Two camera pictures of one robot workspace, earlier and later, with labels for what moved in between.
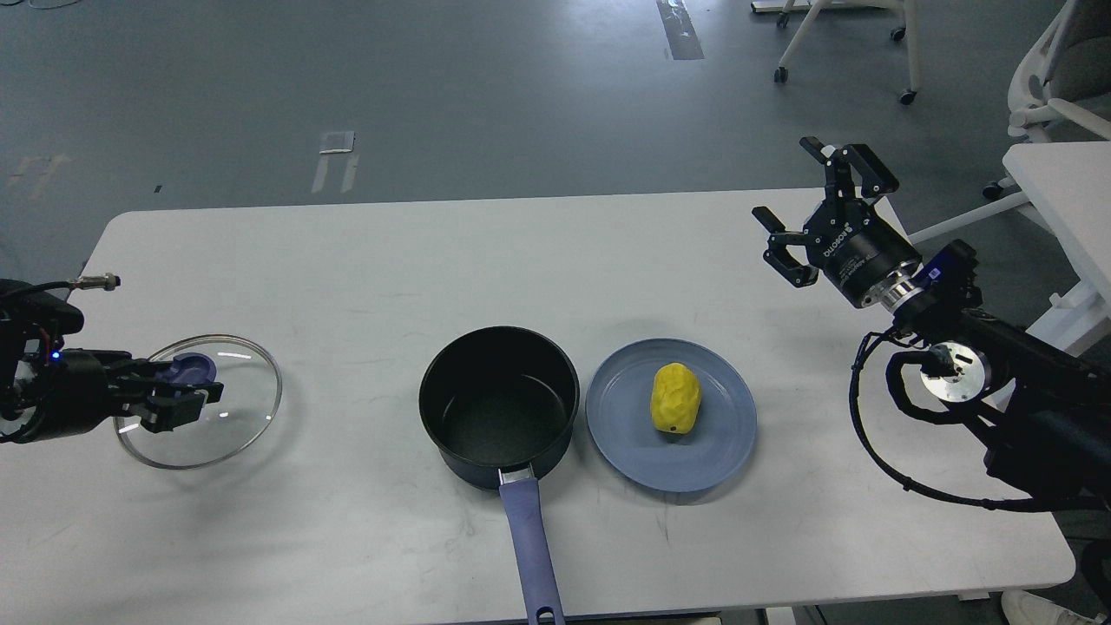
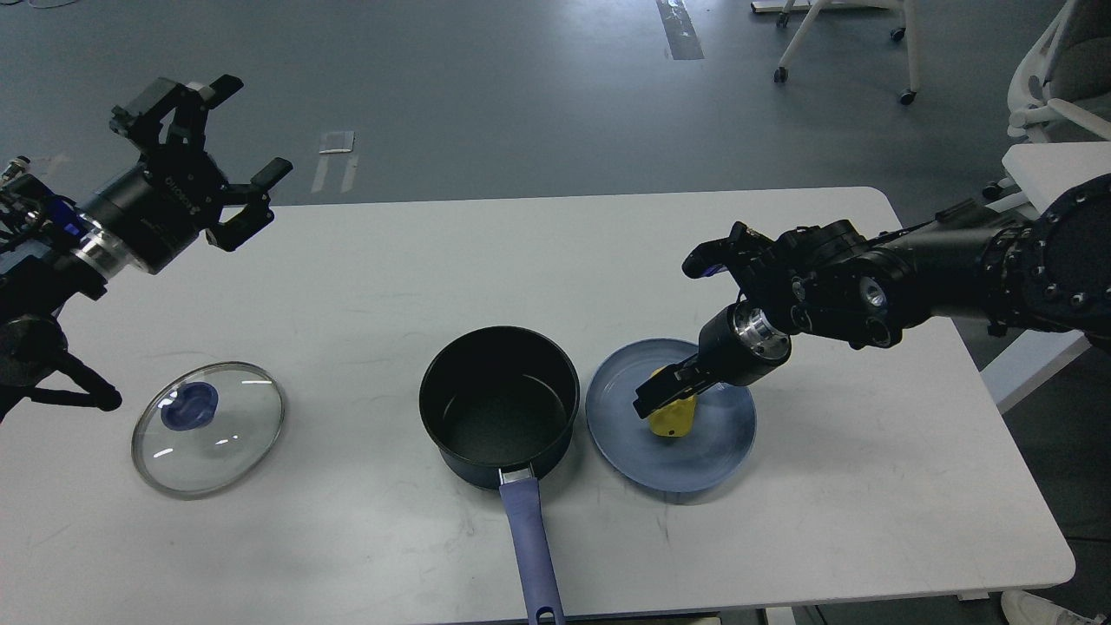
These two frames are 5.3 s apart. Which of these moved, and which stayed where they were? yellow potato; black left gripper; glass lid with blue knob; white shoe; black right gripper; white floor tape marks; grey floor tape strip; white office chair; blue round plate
Moved: black right gripper; black left gripper; glass lid with blue knob
Stayed: blue round plate; yellow potato; grey floor tape strip; white floor tape marks; white shoe; white office chair
